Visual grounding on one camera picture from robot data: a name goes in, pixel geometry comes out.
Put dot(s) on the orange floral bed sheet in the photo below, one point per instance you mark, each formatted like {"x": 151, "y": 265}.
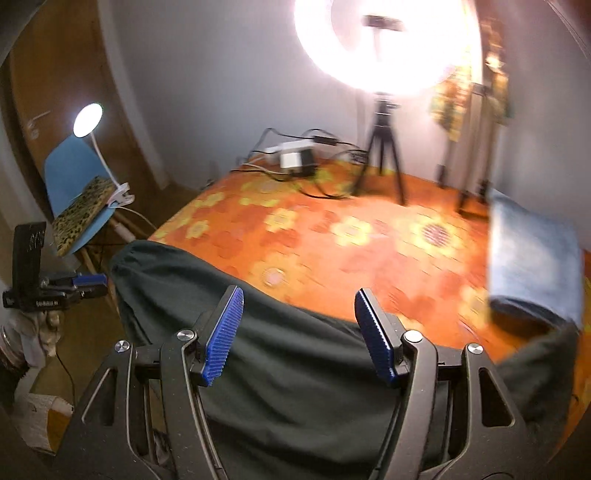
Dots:
{"x": 310, "y": 244}

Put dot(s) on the blue plastic chair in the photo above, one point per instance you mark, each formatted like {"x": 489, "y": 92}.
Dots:
{"x": 67, "y": 170}

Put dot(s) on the folded light blue jeans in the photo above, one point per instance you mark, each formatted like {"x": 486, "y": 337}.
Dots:
{"x": 535, "y": 265}

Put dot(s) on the leopard print cushion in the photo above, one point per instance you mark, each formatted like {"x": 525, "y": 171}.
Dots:
{"x": 69, "y": 225}

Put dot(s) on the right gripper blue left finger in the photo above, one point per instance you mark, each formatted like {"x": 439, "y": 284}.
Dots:
{"x": 110, "y": 435}

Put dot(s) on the gloved left hand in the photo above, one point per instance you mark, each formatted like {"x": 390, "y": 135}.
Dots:
{"x": 29, "y": 339}

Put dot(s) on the folded grey tripod stand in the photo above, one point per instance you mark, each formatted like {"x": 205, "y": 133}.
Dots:
{"x": 479, "y": 103}

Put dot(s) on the brown wooden door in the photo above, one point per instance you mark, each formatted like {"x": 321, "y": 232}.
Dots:
{"x": 57, "y": 66}

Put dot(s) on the black small tripod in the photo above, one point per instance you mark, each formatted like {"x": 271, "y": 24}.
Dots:
{"x": 383, "y": 136}

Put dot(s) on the bright ring light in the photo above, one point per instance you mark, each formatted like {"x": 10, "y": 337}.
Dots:
{"x": 399, "y": 48}

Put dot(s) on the white power strip with plugs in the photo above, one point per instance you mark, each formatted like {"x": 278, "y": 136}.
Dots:
{"x": 295, "y": 158}

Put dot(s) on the white clip desk lamp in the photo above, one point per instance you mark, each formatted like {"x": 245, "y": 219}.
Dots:
{"x": 85, "y": 122}

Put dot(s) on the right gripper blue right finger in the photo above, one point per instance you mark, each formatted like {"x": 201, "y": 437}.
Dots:
{"x": 485, "y": 436}

